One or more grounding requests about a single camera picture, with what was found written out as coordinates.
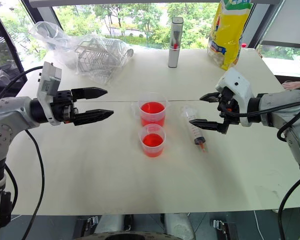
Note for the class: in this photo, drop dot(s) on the silver robot leg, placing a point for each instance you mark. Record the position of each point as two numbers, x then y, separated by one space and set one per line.
177 225
110 223

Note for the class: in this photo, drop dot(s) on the clear plastic syringe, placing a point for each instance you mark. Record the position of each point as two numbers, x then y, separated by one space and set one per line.
193 125

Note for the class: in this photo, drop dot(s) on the small clear cup red liquid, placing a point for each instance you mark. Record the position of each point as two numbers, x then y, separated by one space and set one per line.
152 142

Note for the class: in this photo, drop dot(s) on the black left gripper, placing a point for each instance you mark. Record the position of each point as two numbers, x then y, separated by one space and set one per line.
61 105

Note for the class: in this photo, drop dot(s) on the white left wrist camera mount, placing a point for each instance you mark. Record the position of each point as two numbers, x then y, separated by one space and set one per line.
48 80

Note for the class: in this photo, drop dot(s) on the tall white cylinder container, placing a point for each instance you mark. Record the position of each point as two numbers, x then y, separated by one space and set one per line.
175 50

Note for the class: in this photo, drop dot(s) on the black slanted post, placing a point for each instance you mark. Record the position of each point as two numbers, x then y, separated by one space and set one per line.
7 42

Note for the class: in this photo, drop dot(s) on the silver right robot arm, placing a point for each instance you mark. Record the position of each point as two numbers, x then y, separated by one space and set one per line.
297 140

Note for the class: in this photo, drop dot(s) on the red bottle cap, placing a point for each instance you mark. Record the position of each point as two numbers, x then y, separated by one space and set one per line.
243 45

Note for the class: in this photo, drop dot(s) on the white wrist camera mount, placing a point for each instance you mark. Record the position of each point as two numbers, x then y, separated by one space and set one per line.
48 80
240 86

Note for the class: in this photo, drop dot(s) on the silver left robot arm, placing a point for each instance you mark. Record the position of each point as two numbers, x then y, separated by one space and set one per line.
7 112

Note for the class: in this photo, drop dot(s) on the person's bare hand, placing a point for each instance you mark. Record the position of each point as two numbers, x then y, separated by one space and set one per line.
296 85

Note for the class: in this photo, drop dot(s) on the large clear cup red liquid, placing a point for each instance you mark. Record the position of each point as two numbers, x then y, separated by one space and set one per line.
152 110

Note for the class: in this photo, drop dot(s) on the yellow plastic bag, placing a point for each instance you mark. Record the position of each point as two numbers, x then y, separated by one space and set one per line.
227 37

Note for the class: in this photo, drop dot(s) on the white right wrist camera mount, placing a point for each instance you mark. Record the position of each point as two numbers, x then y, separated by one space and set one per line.
240 86

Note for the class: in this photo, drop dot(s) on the crumpled clear plastic bag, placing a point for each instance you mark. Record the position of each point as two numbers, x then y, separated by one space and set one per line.
65 42

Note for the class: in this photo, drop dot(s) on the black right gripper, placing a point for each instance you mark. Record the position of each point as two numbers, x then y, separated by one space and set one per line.
231 110

